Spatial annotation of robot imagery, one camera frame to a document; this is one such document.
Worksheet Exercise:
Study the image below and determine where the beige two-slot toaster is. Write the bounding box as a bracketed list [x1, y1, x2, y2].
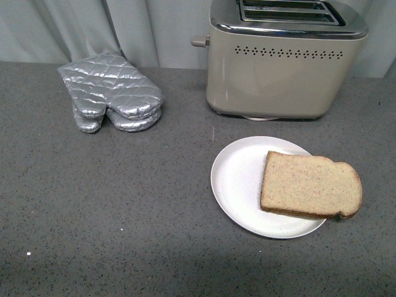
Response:
[191, 1, 368, 119]

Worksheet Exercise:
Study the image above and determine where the grey curtain backdrop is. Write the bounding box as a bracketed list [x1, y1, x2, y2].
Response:
[0, 0, 396, 79]

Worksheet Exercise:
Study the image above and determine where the brown bread slice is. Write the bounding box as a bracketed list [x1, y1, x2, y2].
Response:
[260, 151, 363, 218]

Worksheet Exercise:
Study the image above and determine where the white round plate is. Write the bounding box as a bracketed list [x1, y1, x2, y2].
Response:
[210, 136, 325, 239]

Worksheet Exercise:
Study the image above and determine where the silver quilted oven mitt top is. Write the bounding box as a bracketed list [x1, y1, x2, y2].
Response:
[58, 52, 163, 120]

